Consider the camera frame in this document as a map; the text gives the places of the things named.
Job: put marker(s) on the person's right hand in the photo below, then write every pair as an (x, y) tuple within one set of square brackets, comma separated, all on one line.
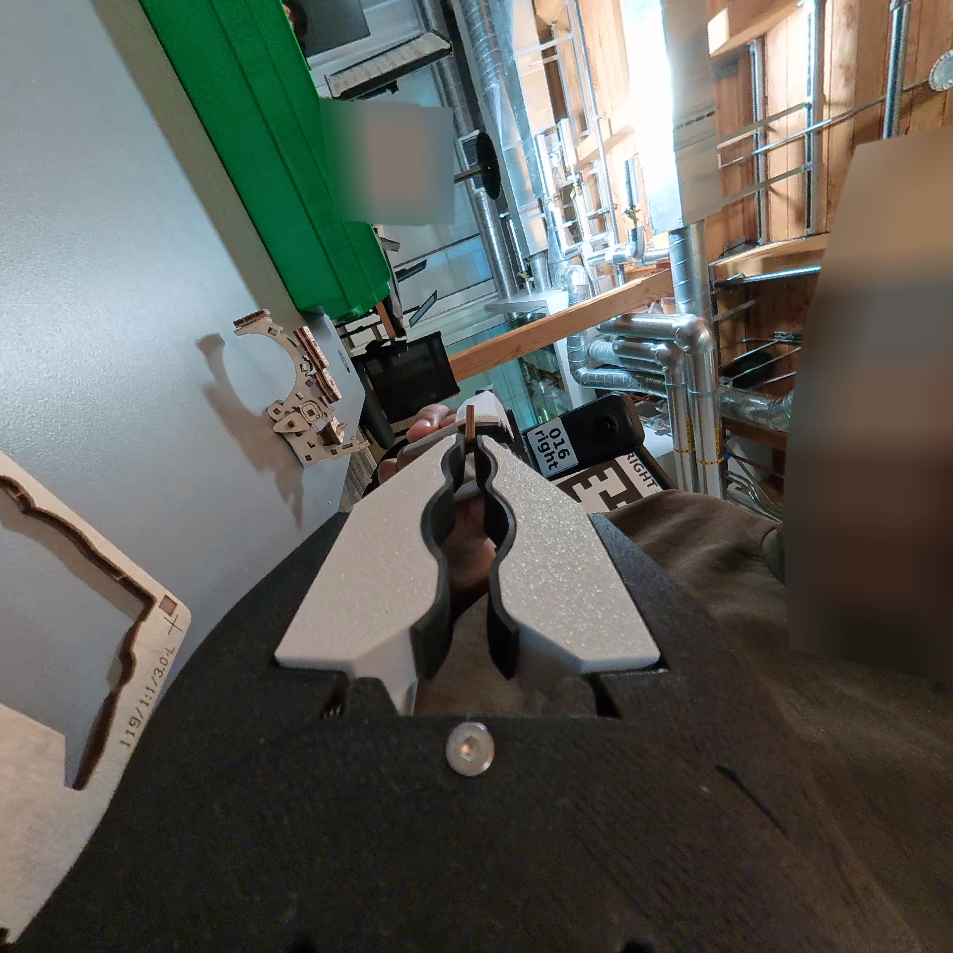
[(430, 421)]

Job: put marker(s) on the metal handrail bar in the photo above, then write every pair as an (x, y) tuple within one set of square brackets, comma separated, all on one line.
[(774, 277)]

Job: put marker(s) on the black round disc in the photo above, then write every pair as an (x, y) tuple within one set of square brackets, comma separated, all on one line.
[(485, 165)]

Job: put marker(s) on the silver vertical duct pipe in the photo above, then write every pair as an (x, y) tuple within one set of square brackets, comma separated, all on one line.
[(689, 268)]

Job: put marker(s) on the wooden model assembly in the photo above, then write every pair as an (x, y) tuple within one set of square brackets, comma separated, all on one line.
[(309, 406)]

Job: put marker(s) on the spiral ventilation duct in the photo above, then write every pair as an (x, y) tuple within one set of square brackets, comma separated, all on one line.
[(488, 97)]

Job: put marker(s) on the black monitor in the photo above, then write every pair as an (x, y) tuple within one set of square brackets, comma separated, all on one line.
[(409, 380)]

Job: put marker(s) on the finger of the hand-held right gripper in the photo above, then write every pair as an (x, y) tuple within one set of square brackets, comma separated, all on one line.
[(488, 408), (424, 444)]

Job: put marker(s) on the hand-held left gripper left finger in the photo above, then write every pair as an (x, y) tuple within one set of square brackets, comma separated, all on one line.
[(350, 588)]

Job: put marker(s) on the silver elbow pipe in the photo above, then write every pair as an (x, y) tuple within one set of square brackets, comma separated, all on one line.
[(703, 402), (633, 365)]

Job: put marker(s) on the laser-cut plywood sheet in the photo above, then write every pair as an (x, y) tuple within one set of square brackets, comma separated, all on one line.
[(30, 819)]

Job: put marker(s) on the small wooden model piece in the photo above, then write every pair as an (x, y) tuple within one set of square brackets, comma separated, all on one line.
[(470, 439)]

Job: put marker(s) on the wooden wall ledge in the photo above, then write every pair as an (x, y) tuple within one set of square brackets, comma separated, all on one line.
[(774, 257)]

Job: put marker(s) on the flexible foil duct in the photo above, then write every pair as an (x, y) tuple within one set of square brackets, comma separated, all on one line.
[(756, 408)]

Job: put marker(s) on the round white wall vent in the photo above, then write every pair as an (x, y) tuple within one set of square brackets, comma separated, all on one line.
[(942, 72)]

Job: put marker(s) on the person's olive sweatshirt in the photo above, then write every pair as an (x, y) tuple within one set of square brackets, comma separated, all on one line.
[(744, 640)]

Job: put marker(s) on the green plastic crate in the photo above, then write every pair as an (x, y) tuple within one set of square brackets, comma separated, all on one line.
[(268, 149)]

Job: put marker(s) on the white table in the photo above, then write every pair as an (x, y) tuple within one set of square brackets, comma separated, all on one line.
[(525, 304)]

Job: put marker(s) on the silver rectangular duct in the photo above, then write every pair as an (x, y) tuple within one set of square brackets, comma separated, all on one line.
[(689, 149)]

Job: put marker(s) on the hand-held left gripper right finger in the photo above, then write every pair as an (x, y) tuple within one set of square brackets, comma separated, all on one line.
[(566, 588)]

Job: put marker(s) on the grey desk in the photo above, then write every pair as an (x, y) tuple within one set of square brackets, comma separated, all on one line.
[(112, 298)]

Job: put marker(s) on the wooden railing beam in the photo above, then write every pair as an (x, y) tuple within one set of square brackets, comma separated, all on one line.
[(566, 320)]

